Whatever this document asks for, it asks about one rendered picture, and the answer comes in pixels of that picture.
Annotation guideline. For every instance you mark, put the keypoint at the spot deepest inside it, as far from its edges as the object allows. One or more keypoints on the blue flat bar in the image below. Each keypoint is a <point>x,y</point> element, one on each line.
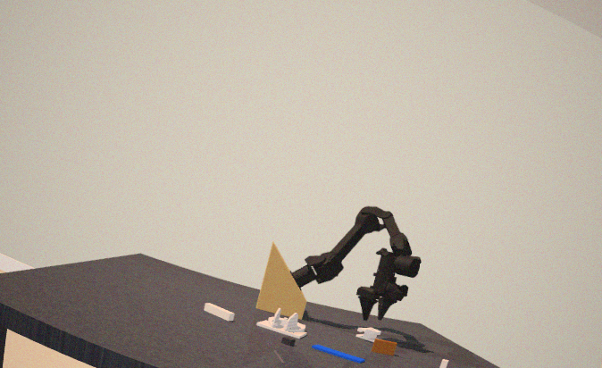
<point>337,353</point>

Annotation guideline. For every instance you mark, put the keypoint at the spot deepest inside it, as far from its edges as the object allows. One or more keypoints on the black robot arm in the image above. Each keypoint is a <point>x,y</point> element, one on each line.
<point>401,261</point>

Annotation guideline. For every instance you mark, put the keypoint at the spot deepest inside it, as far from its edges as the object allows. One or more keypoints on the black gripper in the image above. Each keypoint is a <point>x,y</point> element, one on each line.
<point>368,295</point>

